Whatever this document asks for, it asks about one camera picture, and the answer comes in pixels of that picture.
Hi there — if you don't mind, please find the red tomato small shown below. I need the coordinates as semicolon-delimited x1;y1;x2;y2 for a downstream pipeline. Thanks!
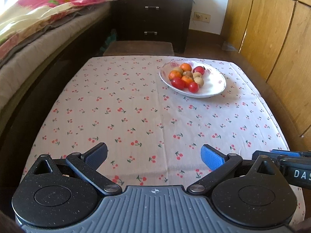
188;82;199;94

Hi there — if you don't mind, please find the orange mandarin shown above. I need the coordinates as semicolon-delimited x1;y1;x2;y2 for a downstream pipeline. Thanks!
179;63;192;72
181;76;193;88
168;70;182;81

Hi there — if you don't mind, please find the wall power outlet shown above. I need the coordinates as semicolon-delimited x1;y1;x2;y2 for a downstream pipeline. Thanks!
193;12;211;23

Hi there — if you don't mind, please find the dark wooden nightstand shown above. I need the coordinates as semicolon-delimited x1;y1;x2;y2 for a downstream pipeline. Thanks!
111;0;193;53

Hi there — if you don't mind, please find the white floral plate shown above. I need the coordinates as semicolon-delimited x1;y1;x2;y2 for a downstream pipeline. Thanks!
159;61;227;98

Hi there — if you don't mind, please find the floral red yellow blanket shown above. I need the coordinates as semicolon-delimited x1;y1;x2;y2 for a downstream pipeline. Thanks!
1;0;111;61

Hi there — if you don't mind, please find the cherry print tablecloth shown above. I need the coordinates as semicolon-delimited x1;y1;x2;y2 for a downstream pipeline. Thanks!
25;56;289;187

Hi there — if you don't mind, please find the red tomato large front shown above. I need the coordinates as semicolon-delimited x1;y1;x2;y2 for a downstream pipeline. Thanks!
192;66;206;75

